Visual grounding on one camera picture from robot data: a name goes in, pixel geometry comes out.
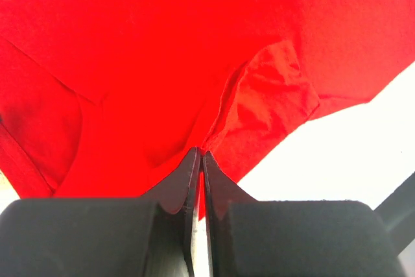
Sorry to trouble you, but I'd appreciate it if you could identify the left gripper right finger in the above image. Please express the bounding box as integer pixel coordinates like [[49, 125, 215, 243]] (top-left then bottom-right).
[[202, 152, 405, 276]]

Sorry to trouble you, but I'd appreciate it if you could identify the red t shirt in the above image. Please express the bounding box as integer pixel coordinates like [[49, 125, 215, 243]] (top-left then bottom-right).
[[0, 0, 415, 221]]

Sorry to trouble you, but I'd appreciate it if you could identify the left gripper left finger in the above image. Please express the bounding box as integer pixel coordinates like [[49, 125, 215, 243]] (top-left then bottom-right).
[[1, 147, 200, 276]]

